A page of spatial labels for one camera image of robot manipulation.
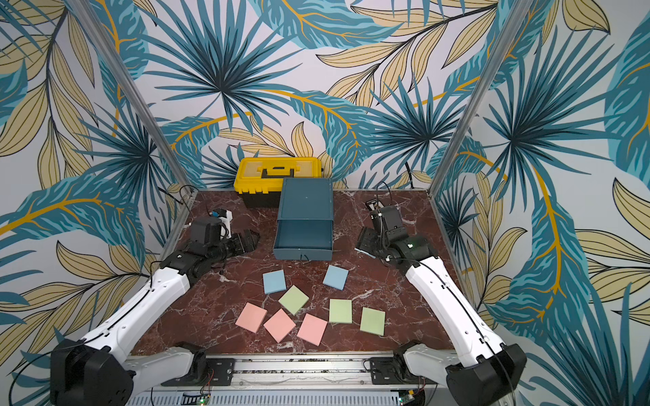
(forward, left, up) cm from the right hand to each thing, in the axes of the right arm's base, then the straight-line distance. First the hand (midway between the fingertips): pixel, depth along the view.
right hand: (367, 240), depth 76 cm
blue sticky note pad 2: (-1, +9, -23) cm, 24 cm away
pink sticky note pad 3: (-18, +18, -23) cm, 35 cm away
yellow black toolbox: (+33, +38, -5) cm, 50 cm away
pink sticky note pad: (-14, +37, -22) cm, 46 cm away
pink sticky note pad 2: (-17, +28, -22) cm, 40 cm away
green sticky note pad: (-9, +24, -23) cm, 34 cm away
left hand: (+4, +37, -4) cm, 37 cm away
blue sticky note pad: (-2, +31, -22) cm, 38 cm away
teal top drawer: (+7, +20, -10) cm, 23 cm away
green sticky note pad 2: (-13, +8, -23) cm, 28 cm away
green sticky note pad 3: (-16, -3, -23) cm, 29 cm away
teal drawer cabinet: (+18, +18, -1) cm, 26 cm away
